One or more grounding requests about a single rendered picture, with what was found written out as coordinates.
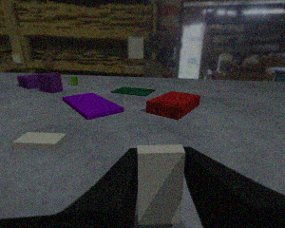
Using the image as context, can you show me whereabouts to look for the purple flat rectangular block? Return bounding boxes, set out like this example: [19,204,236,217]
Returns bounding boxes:
[63,93,124,120]

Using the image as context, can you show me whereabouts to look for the small green block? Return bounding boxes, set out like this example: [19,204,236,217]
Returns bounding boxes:
[71,77,78,86]

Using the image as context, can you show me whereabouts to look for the green flat rectangular tile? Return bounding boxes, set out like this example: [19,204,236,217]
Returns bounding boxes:
[110,86,156,96]

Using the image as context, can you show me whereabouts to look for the red rectangular block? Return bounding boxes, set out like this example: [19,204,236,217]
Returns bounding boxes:
[146,91,200,120]

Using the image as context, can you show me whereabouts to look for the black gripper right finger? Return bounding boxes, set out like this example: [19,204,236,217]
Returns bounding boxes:
[184,146,285,228]

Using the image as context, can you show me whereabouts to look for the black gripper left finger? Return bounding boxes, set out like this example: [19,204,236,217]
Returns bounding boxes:
[0,148,138,228]

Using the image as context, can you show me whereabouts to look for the purple cube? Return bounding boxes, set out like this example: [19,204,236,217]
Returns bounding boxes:
[37,73,63,93]

